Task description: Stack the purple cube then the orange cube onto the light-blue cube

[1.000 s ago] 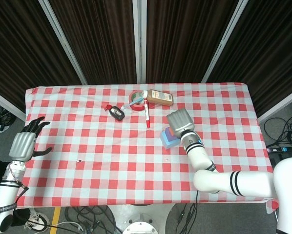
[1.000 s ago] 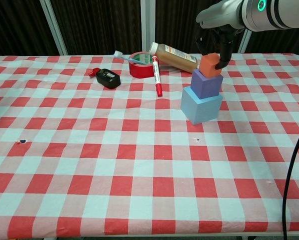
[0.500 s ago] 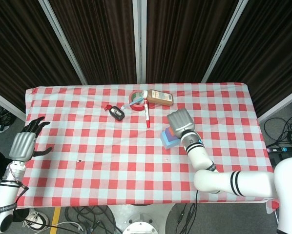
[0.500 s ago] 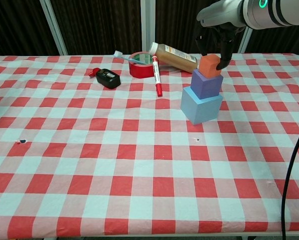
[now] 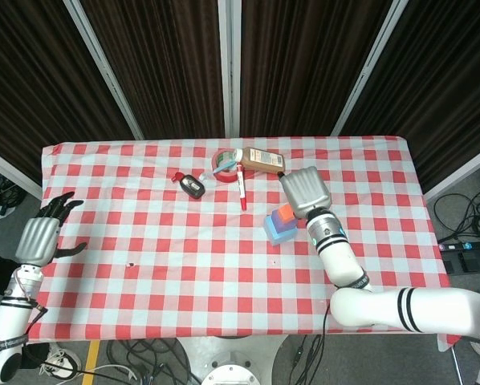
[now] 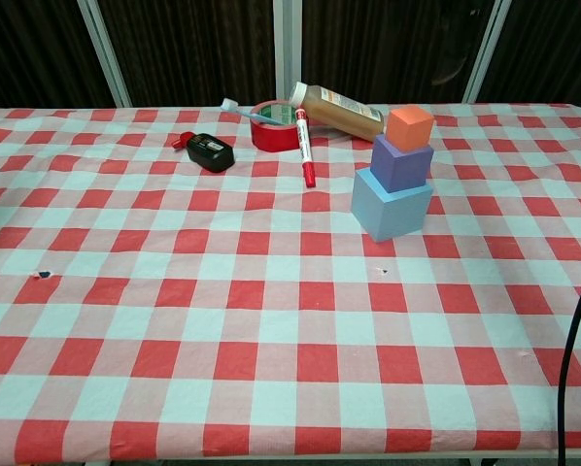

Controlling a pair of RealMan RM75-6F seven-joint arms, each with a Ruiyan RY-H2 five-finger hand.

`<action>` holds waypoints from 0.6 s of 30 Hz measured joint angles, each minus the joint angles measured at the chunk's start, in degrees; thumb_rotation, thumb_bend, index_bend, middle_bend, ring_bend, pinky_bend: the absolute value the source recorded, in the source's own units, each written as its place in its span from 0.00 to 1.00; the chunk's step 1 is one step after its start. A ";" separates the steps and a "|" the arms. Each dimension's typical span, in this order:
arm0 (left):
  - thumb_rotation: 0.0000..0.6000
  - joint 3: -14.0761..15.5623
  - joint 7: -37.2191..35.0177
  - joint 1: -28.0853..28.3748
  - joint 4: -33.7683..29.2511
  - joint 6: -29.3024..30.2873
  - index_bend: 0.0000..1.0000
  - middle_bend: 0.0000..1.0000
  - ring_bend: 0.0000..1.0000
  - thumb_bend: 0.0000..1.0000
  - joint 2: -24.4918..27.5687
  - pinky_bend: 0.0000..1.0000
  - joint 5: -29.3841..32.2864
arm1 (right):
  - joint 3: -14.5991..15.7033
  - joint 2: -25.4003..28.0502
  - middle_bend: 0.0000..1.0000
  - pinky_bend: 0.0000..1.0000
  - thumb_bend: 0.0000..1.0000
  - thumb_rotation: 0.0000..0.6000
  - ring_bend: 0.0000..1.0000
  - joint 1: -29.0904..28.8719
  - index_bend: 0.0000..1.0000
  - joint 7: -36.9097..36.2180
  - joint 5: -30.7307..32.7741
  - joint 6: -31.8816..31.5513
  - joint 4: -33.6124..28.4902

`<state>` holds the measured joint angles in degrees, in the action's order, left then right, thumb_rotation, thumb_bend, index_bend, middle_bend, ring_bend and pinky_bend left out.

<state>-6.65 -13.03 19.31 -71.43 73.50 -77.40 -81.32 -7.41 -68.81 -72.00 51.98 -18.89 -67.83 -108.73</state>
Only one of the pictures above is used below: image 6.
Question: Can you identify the purple foam cube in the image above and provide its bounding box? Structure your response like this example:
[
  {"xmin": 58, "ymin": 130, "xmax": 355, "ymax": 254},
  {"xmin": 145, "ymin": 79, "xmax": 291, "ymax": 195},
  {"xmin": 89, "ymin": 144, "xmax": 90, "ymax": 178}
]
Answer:
[{"xmin": 370, "ymin": 134, "xmax": 435, "ymax": 193}]

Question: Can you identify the small orange foam cube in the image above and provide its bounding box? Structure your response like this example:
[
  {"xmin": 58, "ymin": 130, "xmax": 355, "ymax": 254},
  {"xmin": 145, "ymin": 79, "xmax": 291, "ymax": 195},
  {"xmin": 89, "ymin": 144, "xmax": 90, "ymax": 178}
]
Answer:
[{"xmin": 385, "ymin": 106, "xmax": 436, "ymax": 152}]

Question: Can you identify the red whiteboard marker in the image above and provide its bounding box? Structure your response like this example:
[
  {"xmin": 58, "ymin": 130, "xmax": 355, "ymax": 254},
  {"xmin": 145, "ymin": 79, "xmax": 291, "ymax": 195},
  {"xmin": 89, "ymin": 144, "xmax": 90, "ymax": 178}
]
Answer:
[{"xmin": 293, "ymin": 108, "xmax": 318, "ymax": 189}]

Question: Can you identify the red tape roll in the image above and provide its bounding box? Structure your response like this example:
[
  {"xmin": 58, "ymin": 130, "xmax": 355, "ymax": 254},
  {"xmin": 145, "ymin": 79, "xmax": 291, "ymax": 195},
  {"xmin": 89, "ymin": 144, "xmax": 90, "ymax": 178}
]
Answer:
[{"xmin": 249, "ymin": 99, "xmax": 301, "ymax": 153}]

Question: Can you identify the large blue foam cube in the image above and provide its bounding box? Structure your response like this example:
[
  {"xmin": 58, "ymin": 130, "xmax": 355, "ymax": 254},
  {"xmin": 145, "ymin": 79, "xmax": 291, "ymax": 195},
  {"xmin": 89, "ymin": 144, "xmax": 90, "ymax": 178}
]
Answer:
[{"xmin": 351, "ymin": 167, "xmax": 434, "ymax": 244}]

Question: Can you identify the red white checkered tablecloth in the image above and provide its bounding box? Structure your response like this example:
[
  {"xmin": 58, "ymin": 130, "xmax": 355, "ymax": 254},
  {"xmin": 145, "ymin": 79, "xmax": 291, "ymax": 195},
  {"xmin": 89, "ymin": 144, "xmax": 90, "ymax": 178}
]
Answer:
[{"xmin": 0, "ymin": 102, "xmax": 581, "ymax": 465}]

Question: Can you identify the black bottle with red cap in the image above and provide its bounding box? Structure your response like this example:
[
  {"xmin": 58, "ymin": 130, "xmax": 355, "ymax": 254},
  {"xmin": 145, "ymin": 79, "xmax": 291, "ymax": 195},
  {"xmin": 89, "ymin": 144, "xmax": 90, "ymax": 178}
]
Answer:
[{"xmin": 170, "ymin": 130, "xmax": 236, "ymax": 174}]

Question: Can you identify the brown juice bottle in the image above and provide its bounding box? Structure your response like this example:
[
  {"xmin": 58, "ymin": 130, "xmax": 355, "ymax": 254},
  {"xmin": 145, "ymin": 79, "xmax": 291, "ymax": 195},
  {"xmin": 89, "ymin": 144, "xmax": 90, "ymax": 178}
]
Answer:
[{"xmin": 289, "ymin": 81, "xmax": 386, "ymax": 144}]

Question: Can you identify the blue toothbrush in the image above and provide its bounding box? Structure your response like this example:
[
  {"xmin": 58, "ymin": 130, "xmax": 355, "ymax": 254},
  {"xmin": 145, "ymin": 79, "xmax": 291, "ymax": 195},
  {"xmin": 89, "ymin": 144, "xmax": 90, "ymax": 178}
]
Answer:
[{"xmin": 221, "ymin": 97, "xmax": 272, "ymax": 125}]

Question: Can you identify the thick black hanging cable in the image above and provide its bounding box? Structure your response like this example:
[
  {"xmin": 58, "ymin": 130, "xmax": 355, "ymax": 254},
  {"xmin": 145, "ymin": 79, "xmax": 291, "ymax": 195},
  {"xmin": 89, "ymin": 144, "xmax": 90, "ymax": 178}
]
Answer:
[{"xmin": 556, "ymin": 247, "xmax": 581, "ymax": 466}]

